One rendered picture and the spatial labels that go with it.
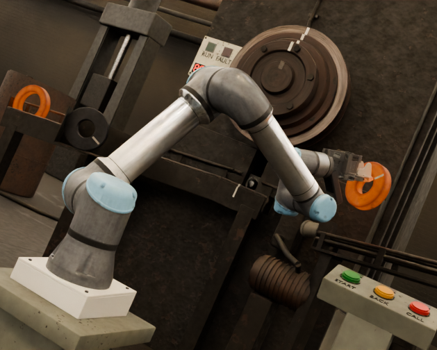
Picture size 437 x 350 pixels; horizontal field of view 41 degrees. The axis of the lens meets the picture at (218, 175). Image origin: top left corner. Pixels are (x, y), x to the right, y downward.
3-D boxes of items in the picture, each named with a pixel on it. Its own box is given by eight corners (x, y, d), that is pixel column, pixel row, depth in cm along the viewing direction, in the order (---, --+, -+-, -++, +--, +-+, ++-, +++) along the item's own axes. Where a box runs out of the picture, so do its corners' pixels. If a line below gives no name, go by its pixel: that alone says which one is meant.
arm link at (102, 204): (76, 235, 124) (99, 176, 124) (62, 219, 136) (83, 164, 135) (126, 250, 130) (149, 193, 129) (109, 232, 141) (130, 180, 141)
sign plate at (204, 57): (189, 76, 249) (206, 37, 250) (242, 94, 238) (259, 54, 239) (187, 73, 247) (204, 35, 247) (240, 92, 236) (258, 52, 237)
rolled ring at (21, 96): (51, 88, 258) (55, 91, 261) (20, 80, 265) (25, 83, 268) (37, 128, 257) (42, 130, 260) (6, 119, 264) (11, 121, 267)
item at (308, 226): (310, 239, 199) (315, 223, 200) (327, 244, 191) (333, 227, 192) (297, 234, 196) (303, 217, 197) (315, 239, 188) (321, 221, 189)
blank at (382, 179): (353, 217, 186) (346, 214, 184) (349, 177, 195) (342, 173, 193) (394, 199, 176) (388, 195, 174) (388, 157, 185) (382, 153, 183)
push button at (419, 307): (410, 305, 122) (413, 298, 122) (429, 314, 121) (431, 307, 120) (406, 312, 119) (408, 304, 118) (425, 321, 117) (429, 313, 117)
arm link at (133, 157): (60, 201, 133) (234, 57, 146) (48, 187, 146) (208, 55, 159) (93, 237, 138) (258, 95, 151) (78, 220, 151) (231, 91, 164)
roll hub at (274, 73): (232, 104, 218) (262, 36, 219) (299, 129, 207) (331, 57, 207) (226, 100, 213) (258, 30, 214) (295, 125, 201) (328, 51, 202)
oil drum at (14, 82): (-2, 177, 513) (41, 85, 516) (47, 203, 489) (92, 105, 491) (-55, 163, 459) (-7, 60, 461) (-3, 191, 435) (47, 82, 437)
